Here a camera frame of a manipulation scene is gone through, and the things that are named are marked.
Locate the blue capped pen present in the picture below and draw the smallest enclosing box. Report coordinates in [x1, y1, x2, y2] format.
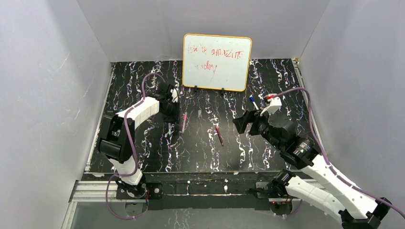
[249, 96, 259, 110]

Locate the dark pink pen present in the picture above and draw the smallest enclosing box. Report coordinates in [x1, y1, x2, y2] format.
[214, 125, 224, 146]

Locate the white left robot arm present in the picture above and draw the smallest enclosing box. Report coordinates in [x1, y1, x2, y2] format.
[96, 83, 180, 186]

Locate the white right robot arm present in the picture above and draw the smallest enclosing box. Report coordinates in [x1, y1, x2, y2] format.
[233, 110, 392, 229]

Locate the yellow framed whiteboard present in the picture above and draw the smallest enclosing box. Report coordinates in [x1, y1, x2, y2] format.
[182, 33, 252, 92]

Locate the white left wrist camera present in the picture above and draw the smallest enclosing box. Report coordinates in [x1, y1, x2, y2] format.
[171, 88, 179, 103]

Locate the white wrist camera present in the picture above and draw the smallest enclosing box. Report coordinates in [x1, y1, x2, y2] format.
[260, 94, 282, 116]
[171, 88, 179, 103]

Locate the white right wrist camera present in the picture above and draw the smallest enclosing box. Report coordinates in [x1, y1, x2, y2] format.
[260, 94, 282, 116]

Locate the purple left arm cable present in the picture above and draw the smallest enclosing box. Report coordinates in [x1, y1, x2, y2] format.
[105, 73, 166, 220]

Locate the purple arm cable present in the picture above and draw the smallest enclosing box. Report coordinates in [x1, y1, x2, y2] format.
[269, 87, 405, 219]
[105, 73, 166, 220]

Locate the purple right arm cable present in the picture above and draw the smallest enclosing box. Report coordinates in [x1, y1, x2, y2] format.
[269, 87, 405, 219]

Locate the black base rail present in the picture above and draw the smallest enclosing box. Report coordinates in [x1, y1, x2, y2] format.
[110, 172, 304, 212]

